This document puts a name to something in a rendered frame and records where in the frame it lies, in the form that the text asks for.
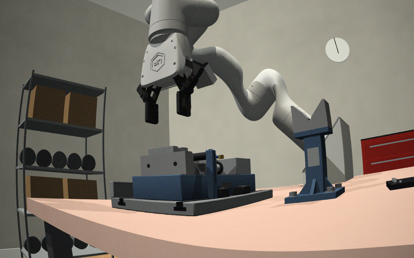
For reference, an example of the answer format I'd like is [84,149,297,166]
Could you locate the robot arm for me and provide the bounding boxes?
[145,0,311,151]

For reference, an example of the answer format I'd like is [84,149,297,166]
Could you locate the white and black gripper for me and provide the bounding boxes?
[137,32,204,124]

